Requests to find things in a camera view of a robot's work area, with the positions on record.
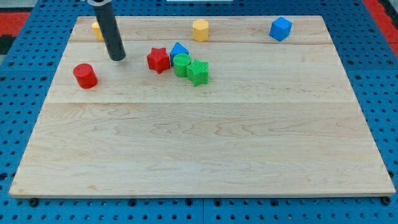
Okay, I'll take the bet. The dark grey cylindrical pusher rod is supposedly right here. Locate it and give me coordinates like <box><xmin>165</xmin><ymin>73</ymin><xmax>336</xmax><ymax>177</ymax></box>
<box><xmin>88</xmin><ymin>0</ymin><xmax>126</xmax><ymax>61</ymax></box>

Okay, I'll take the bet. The red star block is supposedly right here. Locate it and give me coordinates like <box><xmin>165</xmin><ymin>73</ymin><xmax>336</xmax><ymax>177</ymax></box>
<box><xmin>147</xmin><ymin>47</ymin><xmax>170</xmax><ymax>74</ymax></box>

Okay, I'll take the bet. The blue triangle block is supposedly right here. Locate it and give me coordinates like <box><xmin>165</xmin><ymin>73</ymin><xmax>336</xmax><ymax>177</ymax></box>
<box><xmin>170</xmin><ymin>42</ymin><xmax>189</xmax><ymax>67</ymax></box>

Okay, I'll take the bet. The green star block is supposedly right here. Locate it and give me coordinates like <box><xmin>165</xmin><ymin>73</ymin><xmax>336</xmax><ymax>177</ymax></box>
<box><xmin>187</xmin><ymin>59</ymin><xmax>209</xmax><ymax>86</ymax></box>

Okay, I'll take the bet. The yellow block behind rod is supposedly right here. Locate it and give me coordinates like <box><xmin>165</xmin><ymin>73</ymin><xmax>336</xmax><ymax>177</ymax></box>
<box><xmin>91</xmin><ymin>22</ymin><xmax>104</xmax><ymax>40</ymax></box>

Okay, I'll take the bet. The red cylinder block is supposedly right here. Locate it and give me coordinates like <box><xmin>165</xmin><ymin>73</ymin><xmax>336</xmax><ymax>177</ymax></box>
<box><xmin>73</xmin><ymin>63</ymin><xmax>98</xmax><ymax>89</ymax></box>

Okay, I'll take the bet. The green cylinder block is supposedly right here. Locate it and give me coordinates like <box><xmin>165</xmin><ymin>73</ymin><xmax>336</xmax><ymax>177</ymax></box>
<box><xmin>173</xmin><ymin>54</ymin><xmax>192</xmax><ymax>78</ymax></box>

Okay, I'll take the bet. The yellow hexagon block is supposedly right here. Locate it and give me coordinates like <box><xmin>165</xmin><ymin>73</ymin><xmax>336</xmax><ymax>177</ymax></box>
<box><xmin>192</xmin><ymin>19</ymin><xmax>209</xmax><ymax>42</ymax></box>

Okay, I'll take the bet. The light wooden board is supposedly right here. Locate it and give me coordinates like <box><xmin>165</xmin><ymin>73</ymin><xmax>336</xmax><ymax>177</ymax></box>
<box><xmin>9</xmin><ymin>16</ymin><xmax>396</xmax><ymax>198</ymax></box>

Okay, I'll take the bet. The blue cube block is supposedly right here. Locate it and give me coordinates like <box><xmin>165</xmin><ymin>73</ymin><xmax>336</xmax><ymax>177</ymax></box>
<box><xmin>269</xmin><ymin>17</ymin><xmax>293</xmax><ymax>42</ymax></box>

